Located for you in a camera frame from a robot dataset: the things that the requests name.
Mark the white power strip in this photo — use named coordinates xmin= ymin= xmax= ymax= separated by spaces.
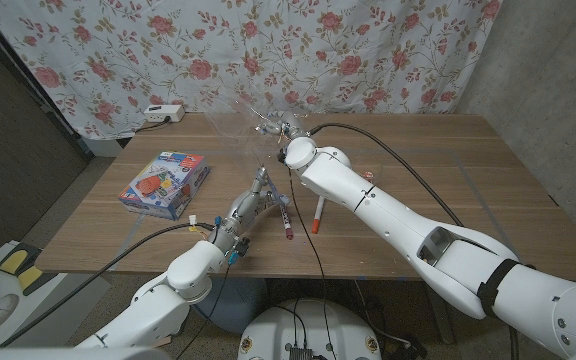
xmin=142 ymin=103 xmax=187 ymax=124

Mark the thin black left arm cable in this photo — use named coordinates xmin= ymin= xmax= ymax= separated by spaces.
xmin=175 ymin=264 xmax=232 ymax=360

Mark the clear plastic bag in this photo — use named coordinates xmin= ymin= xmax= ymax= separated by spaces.
xmin=195 ymin=84 xmax=294 ymax=174

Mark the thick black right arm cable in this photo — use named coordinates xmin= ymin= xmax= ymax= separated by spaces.
xmin=307 ymin=122 xmax=519 ymax=360

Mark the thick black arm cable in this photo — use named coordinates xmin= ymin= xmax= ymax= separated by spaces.
xmin=307 ymin=122 xmax=519 ymax=360
xmin=0 ymin=223 xmax=217 ymax=349

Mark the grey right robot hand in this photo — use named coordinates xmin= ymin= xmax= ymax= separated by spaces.
xmin=255 ymin=110 xmax=310 ymax=144

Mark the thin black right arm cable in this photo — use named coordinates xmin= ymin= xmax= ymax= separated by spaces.
xmin=287 ymin=167 xmax=339 ymax=360

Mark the white marker dark red cap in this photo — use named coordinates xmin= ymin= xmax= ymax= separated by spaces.
xmin=280 ymin=205 xmax=294 ymax=240

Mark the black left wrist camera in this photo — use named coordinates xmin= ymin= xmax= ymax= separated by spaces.
xmin=230 ymin=237 xmax=252 ymax=266

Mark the floral print curtain backdrop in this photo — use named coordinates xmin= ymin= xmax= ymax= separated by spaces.
xmin=0 ymin=0 xmax=504 ymax=141

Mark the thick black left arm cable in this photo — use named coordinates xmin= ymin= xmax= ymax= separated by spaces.
xmin=0 ymin=223 xmax=217 ymax=349

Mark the grey table leg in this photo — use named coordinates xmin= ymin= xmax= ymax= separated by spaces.
xmin=420 ymin=294 xmax=457 ymax=346

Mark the yellow and black floor object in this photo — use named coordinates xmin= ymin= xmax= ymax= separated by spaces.
xmin=0 ymin=242 xmax=59 ymax=297

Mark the clear tape strip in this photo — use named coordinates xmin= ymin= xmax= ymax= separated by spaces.
xmin=109 ymin=214 xmax=145 ymax=272

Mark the black plug on floor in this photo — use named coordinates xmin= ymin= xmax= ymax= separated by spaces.
xmin=390 ymin=338 xmax=429 ymax=360

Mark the black power strip cord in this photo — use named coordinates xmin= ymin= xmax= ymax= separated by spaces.
xmin=134 ymin=116 xmax=173 ymax=134

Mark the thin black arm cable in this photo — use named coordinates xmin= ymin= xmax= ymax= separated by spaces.
xmin=287 ymin=167 xmax=339 ymax=360
xmin=175 ymin=264 xmax=232 ymax=360

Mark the dark perforated wall panel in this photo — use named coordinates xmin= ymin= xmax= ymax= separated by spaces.
xmin=0 ymin=9 xmax=94 ymax=271

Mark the colourful printed package box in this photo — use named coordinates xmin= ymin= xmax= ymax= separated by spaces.
xmin=117 ymin=151 xmax=211 ymax=221

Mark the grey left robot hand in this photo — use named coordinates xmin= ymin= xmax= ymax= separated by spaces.
xmin=212 ymin=167 xmax=289 ymax=254

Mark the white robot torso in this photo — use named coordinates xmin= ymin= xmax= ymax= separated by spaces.
xmin=237 ymin=298 xmax=383 ymax=360

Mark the white marker orange cap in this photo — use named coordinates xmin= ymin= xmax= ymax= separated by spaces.
xmin=311 ymin=195 xmax=326 ymax=235

